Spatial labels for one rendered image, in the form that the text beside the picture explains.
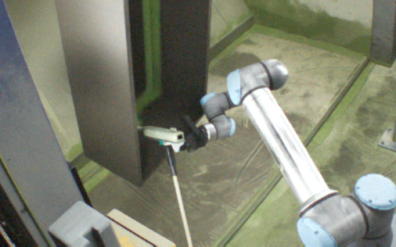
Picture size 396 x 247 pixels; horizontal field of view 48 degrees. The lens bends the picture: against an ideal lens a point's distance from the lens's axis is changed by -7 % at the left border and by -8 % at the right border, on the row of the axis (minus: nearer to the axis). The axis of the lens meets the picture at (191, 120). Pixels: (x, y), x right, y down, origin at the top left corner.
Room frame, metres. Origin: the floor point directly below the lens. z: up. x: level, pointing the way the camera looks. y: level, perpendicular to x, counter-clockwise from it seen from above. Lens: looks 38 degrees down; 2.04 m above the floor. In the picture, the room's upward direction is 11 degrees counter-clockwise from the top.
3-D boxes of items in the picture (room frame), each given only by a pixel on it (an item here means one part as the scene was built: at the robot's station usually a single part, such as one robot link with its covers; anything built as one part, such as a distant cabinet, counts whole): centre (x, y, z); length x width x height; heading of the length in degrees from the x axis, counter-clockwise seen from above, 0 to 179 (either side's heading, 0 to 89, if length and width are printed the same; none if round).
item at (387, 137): (1.97, -1.27, 0.01); 0.20 x 0.20 x 0.01; 45
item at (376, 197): (0.91, -0.54, 0.83); 0.17 x 0.15 x 0.18; 106
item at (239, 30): (2.72, 0.26, 0.11); 2.70 x 0.02 x 0.13; 135
